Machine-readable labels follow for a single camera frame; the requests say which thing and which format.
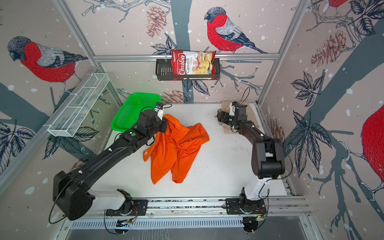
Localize green plastic basket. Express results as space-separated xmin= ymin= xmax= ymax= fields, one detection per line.
xmin=111 ymin=93 xmax=161 ymax=133

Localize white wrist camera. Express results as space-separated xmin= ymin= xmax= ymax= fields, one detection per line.
xmin=154 ymin=103 xmax=165 ymax=120
xmin=230 ymin=102 xmax=240 ymax=116

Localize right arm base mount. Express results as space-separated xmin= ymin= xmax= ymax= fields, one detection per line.
xmin=222 ymin=188 xmax=267 ymax=216

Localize beige shorts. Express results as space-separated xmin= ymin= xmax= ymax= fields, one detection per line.
xmin=217 ymin=102 xmax=259 ymax=133

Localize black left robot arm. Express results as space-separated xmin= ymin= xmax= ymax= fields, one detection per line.
xmin=53 ymin=110 xmax=168 ymax=221

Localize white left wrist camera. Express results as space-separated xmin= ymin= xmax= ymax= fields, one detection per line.
xmin=154 ymin=103 xmax=165 ymax=120

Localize white wire mesh shelf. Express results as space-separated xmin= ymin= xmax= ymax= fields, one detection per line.
xmin=48 ymin=73 xmax=110 ymax=137

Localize orange shorts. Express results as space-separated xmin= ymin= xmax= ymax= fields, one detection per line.
xmin=143 ymin=114 xmax=210 ymax=185

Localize black wall basket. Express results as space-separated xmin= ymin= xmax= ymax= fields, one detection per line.
xmin=155 ymin=58 xmax=221 ymax=81

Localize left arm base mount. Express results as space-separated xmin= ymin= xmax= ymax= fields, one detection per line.
xmin=106 ymin=189 xmax=149 ymax=217

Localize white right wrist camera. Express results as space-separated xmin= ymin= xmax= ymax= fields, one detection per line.
xmin=230 ymin=102 xmax=240 ymax=116

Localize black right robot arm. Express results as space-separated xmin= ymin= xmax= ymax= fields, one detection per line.
xmin=217 ymin=102 xmax=286 ymax=204

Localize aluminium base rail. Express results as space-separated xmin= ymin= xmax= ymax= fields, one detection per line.
xmin=61 ymin=196 xmax=310 ymax=230

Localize red cassava chips bag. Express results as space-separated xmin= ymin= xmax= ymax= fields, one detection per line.
xmin=171 ymin=50 xmax=217 ymax=76

